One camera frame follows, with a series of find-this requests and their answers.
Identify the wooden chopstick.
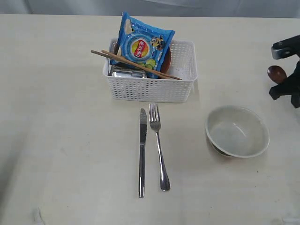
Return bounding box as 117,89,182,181
90,50,108,58
101,50,182,80

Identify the upper wooden chopstick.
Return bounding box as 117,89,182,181
101,50,182,80

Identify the white ceramic bowl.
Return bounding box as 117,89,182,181
205,105,270,158

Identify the lower wooden chopstick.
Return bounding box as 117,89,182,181
90,50,108,58

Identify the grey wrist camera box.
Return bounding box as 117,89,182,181
271,35,300,60

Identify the brown wooden plate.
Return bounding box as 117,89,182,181
114,47,171,74

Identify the brown wooden spoon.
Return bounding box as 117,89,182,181
267,65,287,84

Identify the silver metal fork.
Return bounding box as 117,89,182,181
149,103,171,192

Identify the silver table knife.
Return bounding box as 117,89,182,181
139,108,147,198

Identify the blue chips bag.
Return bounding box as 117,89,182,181
112,12,175,72

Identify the white perforated plastic basket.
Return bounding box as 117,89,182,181
103,40,198,103

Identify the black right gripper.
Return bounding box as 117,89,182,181
269,61,300,108

